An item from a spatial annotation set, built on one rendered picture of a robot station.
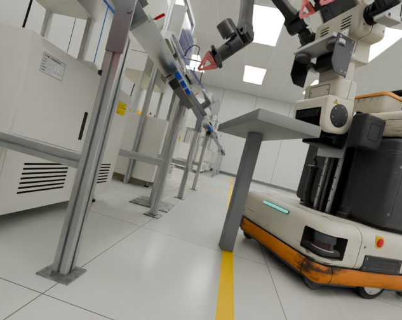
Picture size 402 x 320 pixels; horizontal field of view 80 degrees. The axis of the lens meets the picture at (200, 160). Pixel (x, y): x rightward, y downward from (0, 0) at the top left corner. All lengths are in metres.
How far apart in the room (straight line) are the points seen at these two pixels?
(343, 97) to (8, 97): 1.25
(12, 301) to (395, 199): 1.33
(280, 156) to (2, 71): 8.42
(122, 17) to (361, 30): 1.02
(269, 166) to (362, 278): 7.74
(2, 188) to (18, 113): 0.23
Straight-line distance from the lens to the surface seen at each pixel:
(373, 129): 1.27
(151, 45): 0.87
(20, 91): 0.89
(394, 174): 1.31
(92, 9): 1.70
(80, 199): 0.69
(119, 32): 0.72
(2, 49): 0.96
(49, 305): 0.68
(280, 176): 8.87
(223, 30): 1.09
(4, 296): 0.71
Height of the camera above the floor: 0.39
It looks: 1 degrees down
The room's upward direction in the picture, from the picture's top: 15 degrees clockwise
